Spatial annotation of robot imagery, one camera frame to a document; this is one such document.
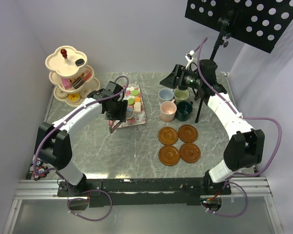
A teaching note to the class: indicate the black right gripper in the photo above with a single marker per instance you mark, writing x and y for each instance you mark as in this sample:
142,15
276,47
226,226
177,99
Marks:
172,81

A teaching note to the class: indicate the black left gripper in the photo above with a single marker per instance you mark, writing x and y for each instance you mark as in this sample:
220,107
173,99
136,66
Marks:
121,115

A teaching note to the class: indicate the blue frosted toy donut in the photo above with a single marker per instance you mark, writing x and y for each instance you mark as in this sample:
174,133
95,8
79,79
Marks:
129,113

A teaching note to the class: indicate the metal serving tongs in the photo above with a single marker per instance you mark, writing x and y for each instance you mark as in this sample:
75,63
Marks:
114,125

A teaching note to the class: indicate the pink sprinkled toy donut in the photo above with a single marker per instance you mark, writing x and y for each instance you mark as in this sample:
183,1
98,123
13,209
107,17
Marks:
84,92

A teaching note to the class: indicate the yellow toy tart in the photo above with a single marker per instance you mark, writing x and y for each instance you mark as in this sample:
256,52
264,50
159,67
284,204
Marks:
74,97

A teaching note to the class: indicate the pink toy cake slice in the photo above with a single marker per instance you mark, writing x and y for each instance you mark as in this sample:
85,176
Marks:
86,75

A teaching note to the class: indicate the chocolate layer toy cake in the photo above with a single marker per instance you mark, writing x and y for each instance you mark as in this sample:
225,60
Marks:
78,82

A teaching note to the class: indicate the pink toy popsicle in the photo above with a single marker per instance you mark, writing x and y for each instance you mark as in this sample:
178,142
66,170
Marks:
66,83

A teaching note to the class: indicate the black toy cookie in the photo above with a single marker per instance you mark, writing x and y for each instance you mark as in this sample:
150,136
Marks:
80,62

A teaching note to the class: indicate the white toy donut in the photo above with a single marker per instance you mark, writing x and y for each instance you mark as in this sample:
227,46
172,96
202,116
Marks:
61,94

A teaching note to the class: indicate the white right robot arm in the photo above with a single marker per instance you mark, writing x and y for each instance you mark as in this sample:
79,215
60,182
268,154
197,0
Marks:
245,147

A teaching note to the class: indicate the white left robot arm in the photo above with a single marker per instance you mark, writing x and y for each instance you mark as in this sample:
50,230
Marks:
53,142

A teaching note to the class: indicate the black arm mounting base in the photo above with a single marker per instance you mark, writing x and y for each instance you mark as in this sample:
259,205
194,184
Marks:
145,191

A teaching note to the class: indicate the green toy macaron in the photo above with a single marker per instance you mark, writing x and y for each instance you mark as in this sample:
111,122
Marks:
135,93
131,101

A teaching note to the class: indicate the light green mug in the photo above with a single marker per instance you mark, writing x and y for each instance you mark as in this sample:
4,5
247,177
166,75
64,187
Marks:
180,95

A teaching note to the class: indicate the floral serving tray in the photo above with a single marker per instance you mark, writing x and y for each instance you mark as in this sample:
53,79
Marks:
138,119

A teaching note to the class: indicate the cream toy wafer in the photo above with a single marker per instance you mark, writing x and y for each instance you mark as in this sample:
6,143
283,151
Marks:
137,108

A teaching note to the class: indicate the light blue mug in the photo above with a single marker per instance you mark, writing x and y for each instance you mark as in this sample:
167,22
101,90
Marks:
165,94

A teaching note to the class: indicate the dark green mug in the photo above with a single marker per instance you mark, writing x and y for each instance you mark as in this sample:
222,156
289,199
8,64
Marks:
184,110

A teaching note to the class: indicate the pink mug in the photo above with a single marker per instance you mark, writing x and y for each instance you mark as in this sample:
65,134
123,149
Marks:
168,110

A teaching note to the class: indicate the cream three-tier dessert stand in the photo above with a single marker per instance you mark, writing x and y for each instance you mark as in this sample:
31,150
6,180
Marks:
61,64

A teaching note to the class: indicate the brown wooden coaster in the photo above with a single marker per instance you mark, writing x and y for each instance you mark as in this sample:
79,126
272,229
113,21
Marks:
190,152
169,155
168,136
188,133

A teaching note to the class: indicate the black perforated calibration board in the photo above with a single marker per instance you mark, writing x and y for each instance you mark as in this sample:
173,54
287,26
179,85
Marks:
259,23

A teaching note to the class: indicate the aluminium frame rail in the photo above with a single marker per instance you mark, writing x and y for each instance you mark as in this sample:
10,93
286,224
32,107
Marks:
29,190

